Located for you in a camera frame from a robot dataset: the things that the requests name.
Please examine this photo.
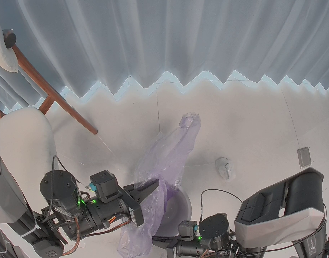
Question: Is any black cable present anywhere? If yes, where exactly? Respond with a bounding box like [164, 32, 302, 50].
[200, 189, 244, 222]
[51, 155, 87, 185]

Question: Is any blue-green curtain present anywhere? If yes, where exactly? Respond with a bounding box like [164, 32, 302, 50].
[0, 0, 329, 112]

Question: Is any white chair with wooden legs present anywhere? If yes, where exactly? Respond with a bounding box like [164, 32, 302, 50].
[0, 12, 98, 224]

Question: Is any purple plastic bag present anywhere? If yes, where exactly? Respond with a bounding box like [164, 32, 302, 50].
[117, 112, 202, 257]

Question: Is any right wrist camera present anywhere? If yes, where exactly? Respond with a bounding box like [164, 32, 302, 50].
[178, 220, 198, 241]

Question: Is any white trash bin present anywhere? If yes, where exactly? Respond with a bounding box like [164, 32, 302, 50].
[152, 188, 192, 237]

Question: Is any crumpled white wrapper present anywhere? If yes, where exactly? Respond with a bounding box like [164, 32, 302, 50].
[215, 157, 235, 181]

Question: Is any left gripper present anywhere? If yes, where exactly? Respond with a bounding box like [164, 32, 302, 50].
[86, 180, 159, 231]

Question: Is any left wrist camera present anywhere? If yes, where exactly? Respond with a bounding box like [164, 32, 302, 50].
[87, 171, 123, 203]

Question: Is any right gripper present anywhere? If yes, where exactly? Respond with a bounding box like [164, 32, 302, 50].
[153, 235, 205, 258]

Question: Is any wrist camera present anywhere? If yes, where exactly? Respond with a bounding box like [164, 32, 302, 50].
[87, 171, 123, 203]
[178, 220, 198, 241]

